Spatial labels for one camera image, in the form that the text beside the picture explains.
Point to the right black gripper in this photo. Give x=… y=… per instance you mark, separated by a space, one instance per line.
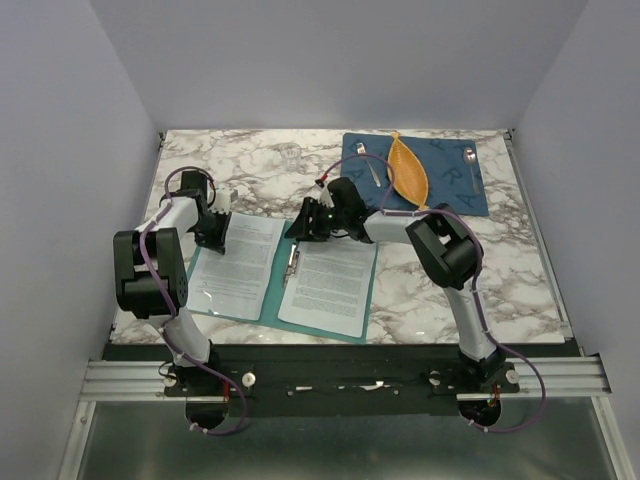
x=301 y=230

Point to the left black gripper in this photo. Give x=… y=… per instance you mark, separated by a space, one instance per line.
x=217 y=242

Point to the teal green folder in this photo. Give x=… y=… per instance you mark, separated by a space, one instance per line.
x=274 y=294

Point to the silver folder clip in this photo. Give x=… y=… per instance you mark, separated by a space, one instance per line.
x=291 y=263

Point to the white printed paper files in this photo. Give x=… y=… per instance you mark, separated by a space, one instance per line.
x=329 y=291

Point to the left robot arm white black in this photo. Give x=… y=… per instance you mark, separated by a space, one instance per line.
x=149 y=268

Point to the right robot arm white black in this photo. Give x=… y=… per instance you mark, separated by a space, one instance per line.
x=448 y=251

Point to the clear drinking glass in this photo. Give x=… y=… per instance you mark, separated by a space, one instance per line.
x=291 y=154

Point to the silver fork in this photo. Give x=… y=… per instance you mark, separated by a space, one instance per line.
x=361 y=150

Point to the orange leaf-shaped dish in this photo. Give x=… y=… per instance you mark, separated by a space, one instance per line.
x=410 y=179

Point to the blue placemat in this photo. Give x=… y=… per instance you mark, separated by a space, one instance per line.
x=449 y=176

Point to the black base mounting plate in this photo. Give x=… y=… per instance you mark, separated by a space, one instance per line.
x=311 y=381

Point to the silver spoon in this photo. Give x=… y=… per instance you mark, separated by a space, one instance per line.
x=471 y=159

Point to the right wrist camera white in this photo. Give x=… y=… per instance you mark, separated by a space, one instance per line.
x=325 y=198

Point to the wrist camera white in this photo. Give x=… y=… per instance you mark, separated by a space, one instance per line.
x=325 y=198
x=223 y=201

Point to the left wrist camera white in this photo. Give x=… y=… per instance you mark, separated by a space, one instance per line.
x=223 y=201

